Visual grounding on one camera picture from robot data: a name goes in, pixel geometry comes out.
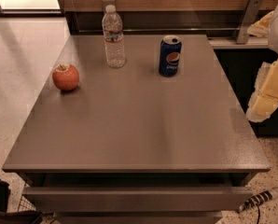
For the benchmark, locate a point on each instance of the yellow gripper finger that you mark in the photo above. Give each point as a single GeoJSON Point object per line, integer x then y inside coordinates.
{"type": "Point", "coordinates": [260, 28]}
{"type": "Point", "coordinates": [264, 100]}

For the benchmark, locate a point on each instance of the blue pepsi can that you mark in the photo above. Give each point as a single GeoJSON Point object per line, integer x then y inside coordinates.
{"type": "Point", "coordinates": [170, 49]}

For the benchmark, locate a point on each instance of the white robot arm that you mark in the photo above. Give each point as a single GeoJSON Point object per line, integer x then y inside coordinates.
{"type": "Point", "coordinates": [273, 33]}

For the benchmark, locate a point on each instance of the clear plastic water bottle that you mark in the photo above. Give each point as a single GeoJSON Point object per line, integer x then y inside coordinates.
{"type": "Point", "coordinates": [113, 37]}

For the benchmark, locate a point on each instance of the grey cabinet drawer front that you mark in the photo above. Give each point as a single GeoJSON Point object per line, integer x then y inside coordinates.
{"type": "Point", "coordinates": [184, 199]}

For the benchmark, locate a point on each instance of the red apple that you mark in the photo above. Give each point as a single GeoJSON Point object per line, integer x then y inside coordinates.
{"type": "Point", "coordinates": [65, 77]}

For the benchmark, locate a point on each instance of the metal bracket right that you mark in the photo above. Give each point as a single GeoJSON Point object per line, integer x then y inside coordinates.
{"type": "Point", "coordinates": [249, 16]}

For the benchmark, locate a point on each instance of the wire basket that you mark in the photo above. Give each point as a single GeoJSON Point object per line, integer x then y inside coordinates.
{"type": "Point", "coordinates": [25, 204]}

